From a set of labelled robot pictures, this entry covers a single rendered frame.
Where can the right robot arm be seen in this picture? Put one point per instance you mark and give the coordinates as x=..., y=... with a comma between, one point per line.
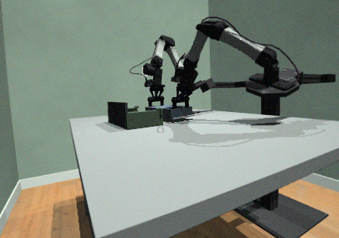
x=153, y=69

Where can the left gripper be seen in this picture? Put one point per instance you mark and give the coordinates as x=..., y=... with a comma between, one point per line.
x=185, y=84

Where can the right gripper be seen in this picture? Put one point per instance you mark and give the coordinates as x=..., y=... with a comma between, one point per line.
x=156, y=86

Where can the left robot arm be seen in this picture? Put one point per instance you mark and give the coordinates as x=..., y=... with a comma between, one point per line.
x=263, y=56

